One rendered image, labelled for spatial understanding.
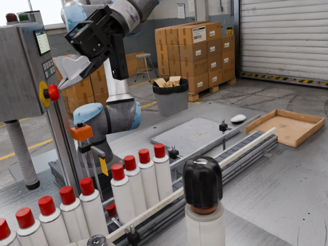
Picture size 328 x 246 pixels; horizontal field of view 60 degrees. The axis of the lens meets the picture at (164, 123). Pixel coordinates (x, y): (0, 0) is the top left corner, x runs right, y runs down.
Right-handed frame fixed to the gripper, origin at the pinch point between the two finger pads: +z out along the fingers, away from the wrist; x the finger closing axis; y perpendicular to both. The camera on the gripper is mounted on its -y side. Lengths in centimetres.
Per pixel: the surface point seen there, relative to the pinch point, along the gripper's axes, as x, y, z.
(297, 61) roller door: -147, -300, -333
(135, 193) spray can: 1.0, -36.7, 7.0
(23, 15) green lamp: -9.6, 14.5, -6.5
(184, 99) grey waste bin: -171, -180, -128
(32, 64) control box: -0.4, 8.1, 1.4
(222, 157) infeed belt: -2, -68, -27
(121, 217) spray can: 1.1, -38.1, 14.9
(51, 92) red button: 0.5, 1.7, 3.1
